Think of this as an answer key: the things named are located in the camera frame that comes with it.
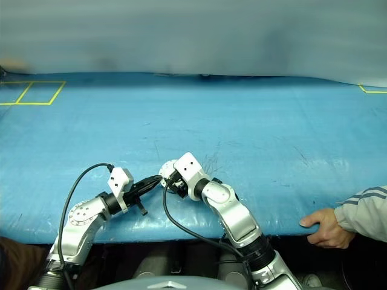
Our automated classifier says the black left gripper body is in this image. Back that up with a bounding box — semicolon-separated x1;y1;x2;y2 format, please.
122;181;149;216

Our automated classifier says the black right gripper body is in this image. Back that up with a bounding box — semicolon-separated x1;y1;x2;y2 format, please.
165;172;190;199

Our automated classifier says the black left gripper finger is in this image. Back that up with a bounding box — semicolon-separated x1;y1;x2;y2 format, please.
137;176;161;189
140;181;158;197

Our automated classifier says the bystander bare hand gripping table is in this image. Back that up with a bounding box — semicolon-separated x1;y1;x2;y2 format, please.
299;207;356;250

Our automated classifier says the grey rounded cylinder shape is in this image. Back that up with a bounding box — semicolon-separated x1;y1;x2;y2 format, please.
132;250;170;279
217;253;252;282

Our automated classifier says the grey robot torso top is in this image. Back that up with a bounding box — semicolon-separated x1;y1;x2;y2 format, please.
99;275;258;290

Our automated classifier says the blue plastic table cover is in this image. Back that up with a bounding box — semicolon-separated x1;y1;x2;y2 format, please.
0;71;387;245

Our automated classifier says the brown bystander garment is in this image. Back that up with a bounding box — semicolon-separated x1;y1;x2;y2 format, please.
0;236;49;290

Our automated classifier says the white sneaker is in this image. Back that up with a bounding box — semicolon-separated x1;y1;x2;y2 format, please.
302;273;323;288

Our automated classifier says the grey striped jacket sleeve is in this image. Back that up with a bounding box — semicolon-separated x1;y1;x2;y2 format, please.
334;185;387;242

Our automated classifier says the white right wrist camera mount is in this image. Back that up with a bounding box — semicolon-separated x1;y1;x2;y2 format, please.
173;152;209;200

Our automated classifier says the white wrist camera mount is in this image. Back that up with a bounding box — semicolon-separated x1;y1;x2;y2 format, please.
107;167;135;214
173;152;209;200

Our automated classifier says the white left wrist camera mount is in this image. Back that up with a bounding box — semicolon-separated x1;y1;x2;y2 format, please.
107;167;135;214

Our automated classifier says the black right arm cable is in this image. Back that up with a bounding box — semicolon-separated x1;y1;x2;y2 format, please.
162;181;255;290

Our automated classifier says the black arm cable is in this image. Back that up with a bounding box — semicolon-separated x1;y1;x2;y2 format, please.
162;181;255;290
57;163;115;290

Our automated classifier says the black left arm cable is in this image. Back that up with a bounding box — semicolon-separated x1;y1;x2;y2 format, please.
57;163;115;290

